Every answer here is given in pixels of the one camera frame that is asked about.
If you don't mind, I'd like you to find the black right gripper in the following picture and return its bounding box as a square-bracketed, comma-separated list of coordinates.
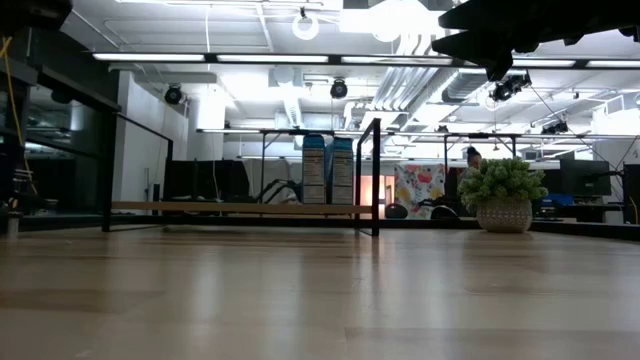
[432, 0, 591, 82]

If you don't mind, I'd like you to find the blue Rice Krispies cereal box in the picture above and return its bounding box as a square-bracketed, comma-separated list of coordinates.
[301, 133, 327, 206]
[330, 136, 356, 206]

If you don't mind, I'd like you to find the wooden shelf with black frame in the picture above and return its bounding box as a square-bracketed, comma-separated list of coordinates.
[101, 110, 382, 238]

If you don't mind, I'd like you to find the black ceiling track light cluster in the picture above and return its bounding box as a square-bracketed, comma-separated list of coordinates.
[488, 71, 533, 104]
[540, 118, 571, 136]

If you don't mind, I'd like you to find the person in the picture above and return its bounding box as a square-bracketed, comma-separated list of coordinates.
[457, 145, 485, 201]

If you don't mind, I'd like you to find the black ceiling spot lamp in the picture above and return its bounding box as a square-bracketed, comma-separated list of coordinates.
[163, 83, 185, 107]
[328, 77, 350, 101]

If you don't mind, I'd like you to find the green plant in woven pot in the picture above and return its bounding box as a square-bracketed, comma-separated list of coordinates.
[456, 156, 550, 234]

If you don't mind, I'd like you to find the floral patterned cloth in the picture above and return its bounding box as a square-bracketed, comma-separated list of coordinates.
[393, 163, 447, 221]

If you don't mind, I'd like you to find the black computer monitor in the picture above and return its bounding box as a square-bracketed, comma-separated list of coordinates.
[559, 158, 613, 198]

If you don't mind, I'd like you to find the black rounded object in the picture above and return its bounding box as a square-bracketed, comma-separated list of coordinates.
[384, 201, 409, 220]
[430, 204, 459, 220]

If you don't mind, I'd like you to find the blue chair back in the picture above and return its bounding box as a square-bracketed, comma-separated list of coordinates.
[535, 193, 576, 208]

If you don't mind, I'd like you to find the overhead LED light bar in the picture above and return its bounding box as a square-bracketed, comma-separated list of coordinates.
[92, 51, 640, 70]

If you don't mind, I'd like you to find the black computer tower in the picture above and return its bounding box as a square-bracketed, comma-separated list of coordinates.
[621, 163, 640, 226]

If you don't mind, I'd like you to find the small grey cylinder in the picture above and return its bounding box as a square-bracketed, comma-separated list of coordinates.
[4, 211, 22, 239]

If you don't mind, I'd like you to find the black metal workbench frame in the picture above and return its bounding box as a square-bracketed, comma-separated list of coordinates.
[196, 127, 374, 204]
[441, 131, 519, 162]

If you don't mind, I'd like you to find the black aluminium table rig frame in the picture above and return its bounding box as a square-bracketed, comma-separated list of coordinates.
[0, 47, 640, 242]

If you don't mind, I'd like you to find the yellow cable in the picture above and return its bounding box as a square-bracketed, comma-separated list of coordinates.
[0, 34, 40, 197]

